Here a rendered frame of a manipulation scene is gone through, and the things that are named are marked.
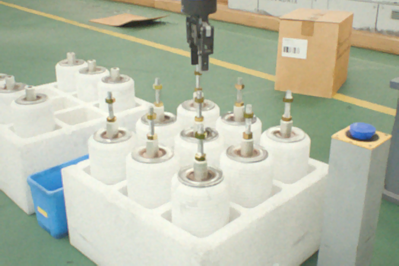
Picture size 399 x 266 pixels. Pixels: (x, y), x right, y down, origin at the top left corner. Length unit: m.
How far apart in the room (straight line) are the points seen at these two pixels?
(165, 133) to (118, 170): 0.13
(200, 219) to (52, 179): 0.48
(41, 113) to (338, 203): 0.69
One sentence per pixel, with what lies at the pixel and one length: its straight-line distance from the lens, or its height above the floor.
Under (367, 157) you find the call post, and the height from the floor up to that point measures 0.30.
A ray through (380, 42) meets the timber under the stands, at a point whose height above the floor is 0.05.
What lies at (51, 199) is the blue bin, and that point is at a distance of 1.05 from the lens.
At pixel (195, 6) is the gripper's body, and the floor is 0.48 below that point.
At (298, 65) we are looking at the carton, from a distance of 1.98.
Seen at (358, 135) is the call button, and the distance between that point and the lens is 0.79.
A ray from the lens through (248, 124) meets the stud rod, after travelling 0.83.
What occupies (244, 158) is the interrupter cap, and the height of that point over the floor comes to 0.25.
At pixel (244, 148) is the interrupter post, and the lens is 0.84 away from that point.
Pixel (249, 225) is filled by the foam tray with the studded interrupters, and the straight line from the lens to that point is 0.80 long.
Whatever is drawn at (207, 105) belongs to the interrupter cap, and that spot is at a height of 0.25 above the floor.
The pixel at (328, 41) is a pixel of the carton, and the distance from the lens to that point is 1.93.
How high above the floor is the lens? 0.62
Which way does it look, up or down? 22 degrees down
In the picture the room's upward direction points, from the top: straight up
